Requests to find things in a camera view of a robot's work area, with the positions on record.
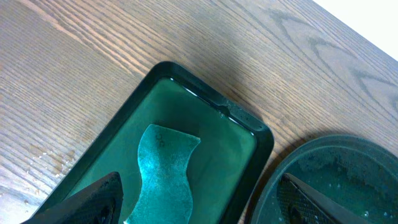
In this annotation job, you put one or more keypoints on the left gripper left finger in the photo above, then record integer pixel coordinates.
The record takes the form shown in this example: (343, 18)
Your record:
(97, 203)

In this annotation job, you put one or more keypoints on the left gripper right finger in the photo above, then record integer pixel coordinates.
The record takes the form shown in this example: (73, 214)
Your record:
(300, 203)

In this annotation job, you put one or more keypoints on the green scouring sponge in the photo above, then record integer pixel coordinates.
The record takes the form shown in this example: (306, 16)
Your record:
(163, 155)

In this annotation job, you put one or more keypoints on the round black tray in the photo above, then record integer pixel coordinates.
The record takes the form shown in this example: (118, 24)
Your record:
(358, 174)

